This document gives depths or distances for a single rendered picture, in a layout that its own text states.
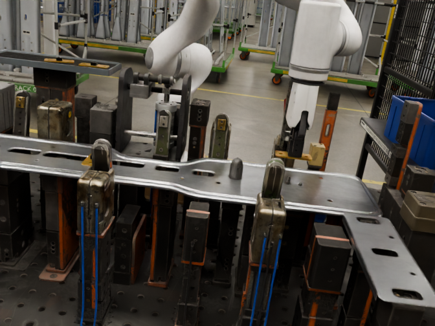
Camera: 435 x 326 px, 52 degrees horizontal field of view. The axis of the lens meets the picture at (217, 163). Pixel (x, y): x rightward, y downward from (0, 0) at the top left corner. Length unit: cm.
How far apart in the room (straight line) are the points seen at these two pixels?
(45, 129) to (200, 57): 58
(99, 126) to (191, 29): 42
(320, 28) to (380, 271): 48
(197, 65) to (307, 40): 65
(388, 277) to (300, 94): 40
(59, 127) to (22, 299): 44
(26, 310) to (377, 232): 77
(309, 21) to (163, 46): 64
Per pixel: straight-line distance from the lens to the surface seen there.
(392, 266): 84
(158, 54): 147
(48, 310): 111
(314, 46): 95
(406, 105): 124
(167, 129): 117
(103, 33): 893
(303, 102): 96
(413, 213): 98
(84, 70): 134
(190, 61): 151
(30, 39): 542
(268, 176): 86
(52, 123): 124
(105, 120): 123
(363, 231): 92
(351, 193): 109
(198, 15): 138
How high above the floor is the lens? 141
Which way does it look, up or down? 21 degrees down
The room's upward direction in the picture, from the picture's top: 7 degrees clockwise
